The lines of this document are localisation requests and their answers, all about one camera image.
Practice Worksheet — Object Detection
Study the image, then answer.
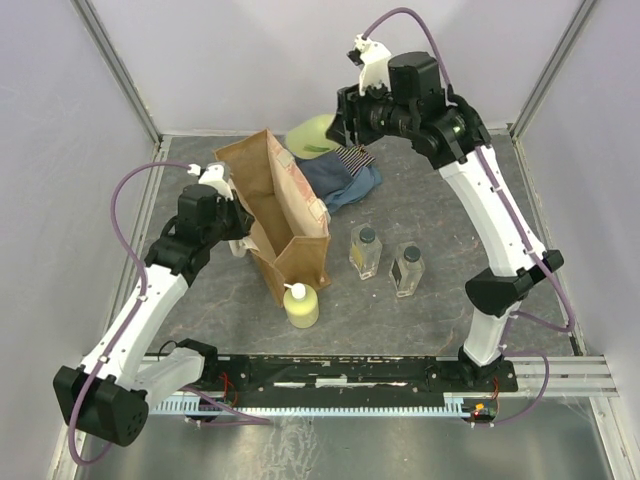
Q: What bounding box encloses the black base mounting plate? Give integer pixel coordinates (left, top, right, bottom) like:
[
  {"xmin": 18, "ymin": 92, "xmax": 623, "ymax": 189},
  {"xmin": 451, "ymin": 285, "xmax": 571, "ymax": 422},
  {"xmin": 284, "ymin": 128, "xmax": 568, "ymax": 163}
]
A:
[{"xmin": 195, "ymin": 354, "xmax": 518, "ymax": 409}]

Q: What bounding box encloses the green bottle with pump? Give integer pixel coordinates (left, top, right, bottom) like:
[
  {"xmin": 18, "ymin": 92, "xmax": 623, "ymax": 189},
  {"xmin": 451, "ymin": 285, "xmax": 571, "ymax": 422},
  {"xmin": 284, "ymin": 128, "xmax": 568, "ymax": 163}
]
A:
[{"xmin": 285, "ymin": 114, "xmax": 339, "ymax": 160}]

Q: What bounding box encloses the dark blue folded cloth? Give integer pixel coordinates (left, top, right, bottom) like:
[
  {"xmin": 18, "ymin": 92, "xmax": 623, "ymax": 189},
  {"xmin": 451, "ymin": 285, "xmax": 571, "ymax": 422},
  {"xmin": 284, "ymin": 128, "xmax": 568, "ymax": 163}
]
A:
[{"xmin": 294, "ymin": 152, "xmax": 354, "ymax": 199}]

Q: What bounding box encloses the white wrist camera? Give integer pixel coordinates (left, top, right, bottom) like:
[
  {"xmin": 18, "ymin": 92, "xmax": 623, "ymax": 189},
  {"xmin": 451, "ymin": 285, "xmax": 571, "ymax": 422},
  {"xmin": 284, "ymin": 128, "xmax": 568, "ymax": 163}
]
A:
[
  {"xmin": 347, "ymin": 34, "xmax": 391, "ymax": 96},
  {"xmin": 187, "ymin": 162, "xmax": 235, "ymax": 200}
]

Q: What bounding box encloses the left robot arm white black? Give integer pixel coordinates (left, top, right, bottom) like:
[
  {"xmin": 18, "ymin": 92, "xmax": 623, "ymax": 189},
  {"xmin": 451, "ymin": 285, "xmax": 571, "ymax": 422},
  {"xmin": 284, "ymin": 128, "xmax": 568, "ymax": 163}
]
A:
[{"xmin": 53, "ymin": 181, "xmax": 254, "ymax": 447}]

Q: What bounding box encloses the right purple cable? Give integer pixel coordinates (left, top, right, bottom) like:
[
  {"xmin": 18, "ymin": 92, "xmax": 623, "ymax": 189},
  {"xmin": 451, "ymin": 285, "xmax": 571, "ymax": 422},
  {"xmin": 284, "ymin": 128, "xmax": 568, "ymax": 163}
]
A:
[{"xmin": 362, "ymin": 8, "xmax": 576, "ymax": 429}]

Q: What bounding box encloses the white slotted cable duct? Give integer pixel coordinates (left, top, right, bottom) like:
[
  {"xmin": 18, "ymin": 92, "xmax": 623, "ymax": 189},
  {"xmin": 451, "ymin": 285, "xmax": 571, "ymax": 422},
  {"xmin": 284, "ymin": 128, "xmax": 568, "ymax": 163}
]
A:
[{"xmin": 149, "ymin": 394, "xmax": 496, "ymax": 417}]

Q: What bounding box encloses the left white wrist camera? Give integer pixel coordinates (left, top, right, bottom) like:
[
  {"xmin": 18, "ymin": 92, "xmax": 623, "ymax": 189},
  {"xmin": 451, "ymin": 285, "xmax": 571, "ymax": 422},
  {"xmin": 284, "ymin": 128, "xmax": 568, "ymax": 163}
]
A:
[{"xmin": 187, "ymin": 162, "xmax": 235, "ymax": 200}]

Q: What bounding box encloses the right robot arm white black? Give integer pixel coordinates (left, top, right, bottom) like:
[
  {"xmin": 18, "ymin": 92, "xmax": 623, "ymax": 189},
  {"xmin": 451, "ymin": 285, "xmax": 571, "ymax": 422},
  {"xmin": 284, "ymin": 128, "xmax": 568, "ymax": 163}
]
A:
[{"xmin": 326, "ymin": 49, "xmax": 564, "ymax": 391}]

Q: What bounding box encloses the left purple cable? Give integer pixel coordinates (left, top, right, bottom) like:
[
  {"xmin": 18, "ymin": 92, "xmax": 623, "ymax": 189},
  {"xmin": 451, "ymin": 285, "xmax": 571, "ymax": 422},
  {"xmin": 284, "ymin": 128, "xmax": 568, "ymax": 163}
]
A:
[{"xmin": 67, "ymin": 162, "xmax": 274, "ymax": 466}]

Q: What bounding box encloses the clear bottle black label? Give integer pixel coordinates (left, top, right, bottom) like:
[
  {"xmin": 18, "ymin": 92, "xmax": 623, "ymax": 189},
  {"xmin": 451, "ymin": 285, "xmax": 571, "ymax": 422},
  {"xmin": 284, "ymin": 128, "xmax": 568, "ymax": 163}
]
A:
[{"xmin": 389, "ymin": 241, "xmax": 425, "ymax": 298}]

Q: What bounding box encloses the yellow bottle white cap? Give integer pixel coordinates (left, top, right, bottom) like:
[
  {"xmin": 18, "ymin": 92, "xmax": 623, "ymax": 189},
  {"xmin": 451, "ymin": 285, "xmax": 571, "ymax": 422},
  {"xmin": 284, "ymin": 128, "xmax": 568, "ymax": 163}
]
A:
[{"xmin": 283, "ymin": 282, "xmax": 319, "ymax": 329}]

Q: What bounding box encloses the purple cable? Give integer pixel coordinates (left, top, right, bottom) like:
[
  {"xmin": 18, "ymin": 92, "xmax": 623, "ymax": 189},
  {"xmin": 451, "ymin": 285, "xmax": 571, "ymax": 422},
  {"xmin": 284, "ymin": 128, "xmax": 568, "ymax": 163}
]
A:
[
  {"xmin": 362, "ymin": 8, "xmax": 576, "ymax": 429},
  {"xmin": 67, "ymin": 162, "xmax": 274, "ymax": 466}
]

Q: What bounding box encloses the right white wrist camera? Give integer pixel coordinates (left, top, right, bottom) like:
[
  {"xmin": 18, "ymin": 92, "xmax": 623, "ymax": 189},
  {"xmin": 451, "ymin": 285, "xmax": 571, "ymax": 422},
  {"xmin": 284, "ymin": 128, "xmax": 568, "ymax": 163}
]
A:
[{"xmin": 347, "ymin": 34, "xmax": 391, "ymax": 96}]

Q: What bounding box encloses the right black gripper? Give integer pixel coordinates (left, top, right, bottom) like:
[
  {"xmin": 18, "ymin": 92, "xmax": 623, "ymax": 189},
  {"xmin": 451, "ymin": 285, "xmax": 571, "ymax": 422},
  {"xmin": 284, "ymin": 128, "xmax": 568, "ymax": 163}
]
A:
[{"xmin": 325, "ymin": 74, "xmax": 417, "ymax": 151}]

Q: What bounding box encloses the light blue folded cloth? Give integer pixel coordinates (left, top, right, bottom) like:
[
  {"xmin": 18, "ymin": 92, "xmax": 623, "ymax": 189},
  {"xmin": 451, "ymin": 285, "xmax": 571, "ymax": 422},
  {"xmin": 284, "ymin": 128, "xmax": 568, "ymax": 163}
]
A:
[{"xmin": 323, "ymin": 165, "xmax": 382, "ymax": 215}]

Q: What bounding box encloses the brown canvas bag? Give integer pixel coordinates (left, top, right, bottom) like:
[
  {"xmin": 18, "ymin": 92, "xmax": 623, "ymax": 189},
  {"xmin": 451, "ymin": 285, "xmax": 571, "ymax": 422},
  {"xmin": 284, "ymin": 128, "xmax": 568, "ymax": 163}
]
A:
[{"xmin": 214, "ymin": 130, "xmax": 331, "ymax": 306}]

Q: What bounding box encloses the striped folded cloth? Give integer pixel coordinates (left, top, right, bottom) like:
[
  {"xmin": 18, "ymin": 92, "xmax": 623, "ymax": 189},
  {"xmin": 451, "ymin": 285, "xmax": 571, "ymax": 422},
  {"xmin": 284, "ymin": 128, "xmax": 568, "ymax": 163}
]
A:
[{"xmin": 335, "ymin": 146, "xmax": 375, "ymax": 177}]

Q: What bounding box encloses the clear bottle yellow label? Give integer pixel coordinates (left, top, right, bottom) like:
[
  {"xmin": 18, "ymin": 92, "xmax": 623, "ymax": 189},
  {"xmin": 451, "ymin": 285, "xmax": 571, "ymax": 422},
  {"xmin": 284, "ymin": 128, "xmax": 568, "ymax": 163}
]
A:
[{"xmin": 349, "ymin": 223, "xmax": 382, "ymax": 280}]

